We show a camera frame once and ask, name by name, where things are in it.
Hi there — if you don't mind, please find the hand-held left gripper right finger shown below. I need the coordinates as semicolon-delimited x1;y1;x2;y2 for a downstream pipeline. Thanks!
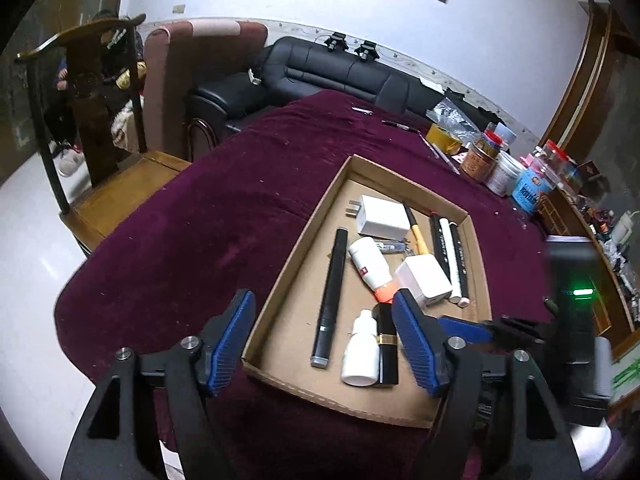
391;287;583;480

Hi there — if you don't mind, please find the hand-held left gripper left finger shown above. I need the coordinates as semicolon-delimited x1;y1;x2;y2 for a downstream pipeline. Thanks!
60;288;257;480

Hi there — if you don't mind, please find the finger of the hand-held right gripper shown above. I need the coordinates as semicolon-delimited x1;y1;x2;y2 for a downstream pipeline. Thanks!
438;316;494;346
492;316;552;346

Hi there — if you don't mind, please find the black lipstick tube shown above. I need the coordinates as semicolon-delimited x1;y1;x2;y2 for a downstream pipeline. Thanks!
374;301;401;388

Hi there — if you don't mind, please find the white dropper bottle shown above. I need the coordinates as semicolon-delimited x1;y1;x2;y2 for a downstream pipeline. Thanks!
341;310;381;387

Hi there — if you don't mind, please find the black marker with white cap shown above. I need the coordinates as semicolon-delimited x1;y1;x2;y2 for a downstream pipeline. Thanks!
448;222;472;308

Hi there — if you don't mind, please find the small white charger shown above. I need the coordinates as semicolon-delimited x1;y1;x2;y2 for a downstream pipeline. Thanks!
395;254;453;309

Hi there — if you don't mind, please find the shallow cardboard box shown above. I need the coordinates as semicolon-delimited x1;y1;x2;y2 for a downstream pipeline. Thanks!
241;155;493;429

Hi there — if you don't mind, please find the white paint marker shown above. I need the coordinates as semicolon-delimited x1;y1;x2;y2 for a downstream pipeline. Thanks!
440;219;463;303

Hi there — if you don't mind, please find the black marker with red cap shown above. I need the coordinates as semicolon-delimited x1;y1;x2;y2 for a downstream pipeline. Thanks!
429;212;453;286

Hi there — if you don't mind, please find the white bottle with orange cap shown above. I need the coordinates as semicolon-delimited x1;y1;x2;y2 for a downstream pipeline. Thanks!
347;236;401;305

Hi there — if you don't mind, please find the black pen with grey end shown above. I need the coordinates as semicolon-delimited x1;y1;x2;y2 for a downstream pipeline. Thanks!
310;227;350;368

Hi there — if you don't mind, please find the yellow pen with black grip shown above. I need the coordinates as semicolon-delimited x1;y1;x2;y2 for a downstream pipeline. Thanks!
402;203;431;256

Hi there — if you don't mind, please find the large white charger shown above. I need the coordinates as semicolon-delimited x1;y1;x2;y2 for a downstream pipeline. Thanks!
345;194;411;241

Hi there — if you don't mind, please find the person's right hand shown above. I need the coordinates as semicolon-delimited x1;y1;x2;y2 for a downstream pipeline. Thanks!
567;337;616;471

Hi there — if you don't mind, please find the pile of cabinet clutter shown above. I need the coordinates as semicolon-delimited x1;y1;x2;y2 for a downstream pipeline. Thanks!
575;195;640;321

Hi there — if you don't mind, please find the clear jar with blue label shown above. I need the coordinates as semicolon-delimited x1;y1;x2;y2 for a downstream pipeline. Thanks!
510;157;556;215

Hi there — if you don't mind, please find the maroon velvet tablecloth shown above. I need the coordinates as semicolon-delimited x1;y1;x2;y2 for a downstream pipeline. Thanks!
52;89;626;480

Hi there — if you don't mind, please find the clear jar with red lid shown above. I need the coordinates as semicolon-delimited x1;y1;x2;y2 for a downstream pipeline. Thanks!
542;140;583;191

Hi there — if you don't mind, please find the white jar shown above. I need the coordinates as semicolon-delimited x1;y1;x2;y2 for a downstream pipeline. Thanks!
487;152;526;197

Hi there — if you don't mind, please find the brown jar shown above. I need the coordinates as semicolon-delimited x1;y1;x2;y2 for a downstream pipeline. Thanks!
459;141;498;184

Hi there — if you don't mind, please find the large silver utility knife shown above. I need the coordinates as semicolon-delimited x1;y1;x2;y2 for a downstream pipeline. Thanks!
435;142;462;176

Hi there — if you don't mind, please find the grey tape roll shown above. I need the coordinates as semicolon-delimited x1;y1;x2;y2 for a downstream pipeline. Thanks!
495;122;518;153

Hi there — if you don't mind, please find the yellow tape roll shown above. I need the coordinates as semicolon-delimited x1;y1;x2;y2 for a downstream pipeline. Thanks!
425;122;463;156

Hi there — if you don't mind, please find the wooden cabinet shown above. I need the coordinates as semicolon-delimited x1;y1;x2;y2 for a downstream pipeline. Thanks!
537;0;640;361

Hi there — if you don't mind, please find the clear plastic bag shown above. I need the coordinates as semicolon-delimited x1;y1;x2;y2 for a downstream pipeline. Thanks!
430;97;481;141

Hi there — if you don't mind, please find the dark wooden chair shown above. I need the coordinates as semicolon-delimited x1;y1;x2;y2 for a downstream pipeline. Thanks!
14;14;193;253

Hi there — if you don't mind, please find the black leather sofa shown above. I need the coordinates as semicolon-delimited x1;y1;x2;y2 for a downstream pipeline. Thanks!
185;36;501;161

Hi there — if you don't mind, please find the brown armchair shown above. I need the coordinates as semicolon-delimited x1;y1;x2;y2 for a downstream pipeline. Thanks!
142;19;269;161

